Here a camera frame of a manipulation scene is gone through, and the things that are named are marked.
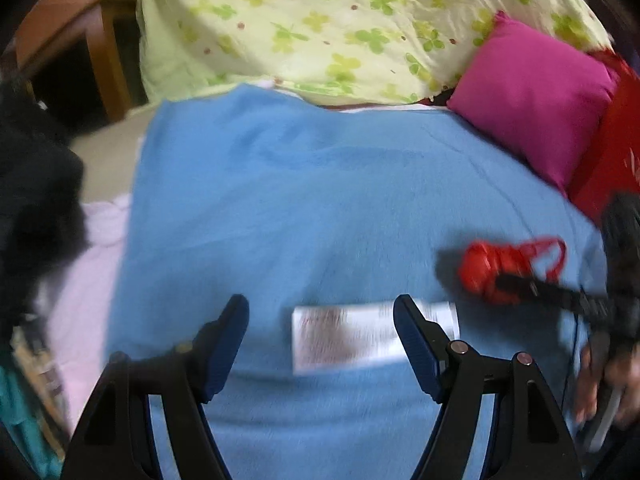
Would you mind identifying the pale pink sheet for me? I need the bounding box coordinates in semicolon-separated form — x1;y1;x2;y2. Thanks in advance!
40;195;135;436

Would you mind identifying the person's right hand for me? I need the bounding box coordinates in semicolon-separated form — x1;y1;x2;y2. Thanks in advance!
572;342;640;432

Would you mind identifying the wooden chair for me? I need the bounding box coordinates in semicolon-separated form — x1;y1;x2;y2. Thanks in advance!
10;0;146;123

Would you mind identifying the magenta pillow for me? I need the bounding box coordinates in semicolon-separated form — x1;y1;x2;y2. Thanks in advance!
446;12;621;196

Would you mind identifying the white printed paper slip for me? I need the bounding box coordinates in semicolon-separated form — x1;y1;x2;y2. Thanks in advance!
291;300;461;376

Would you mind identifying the beige mattress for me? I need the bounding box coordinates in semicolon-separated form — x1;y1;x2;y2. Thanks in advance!
67;104;168;207

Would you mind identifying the light blue blanket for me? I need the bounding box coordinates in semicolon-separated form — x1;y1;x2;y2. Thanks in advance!
107;85;617;480

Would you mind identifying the red plastic bag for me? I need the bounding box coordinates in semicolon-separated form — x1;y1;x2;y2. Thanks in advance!
457;237;568;307

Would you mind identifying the red fabric bag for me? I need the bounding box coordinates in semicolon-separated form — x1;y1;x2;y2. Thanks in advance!
567;50;640;222

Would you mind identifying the green floral quilt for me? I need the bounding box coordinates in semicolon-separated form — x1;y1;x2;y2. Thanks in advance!
125;0;616;107

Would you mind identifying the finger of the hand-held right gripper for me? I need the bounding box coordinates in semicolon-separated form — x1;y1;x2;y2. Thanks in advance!
494;272;615;320

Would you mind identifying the teal cloth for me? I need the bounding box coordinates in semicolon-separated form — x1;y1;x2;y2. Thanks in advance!
0;365;62;480

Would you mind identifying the pile of black clothes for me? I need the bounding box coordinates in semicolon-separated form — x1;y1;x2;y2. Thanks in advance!
0;80;91;333

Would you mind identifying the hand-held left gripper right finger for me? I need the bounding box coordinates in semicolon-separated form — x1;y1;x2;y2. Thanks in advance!
392;294;583;480

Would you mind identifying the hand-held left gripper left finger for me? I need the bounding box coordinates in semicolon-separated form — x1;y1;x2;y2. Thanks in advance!
60;294;251;480

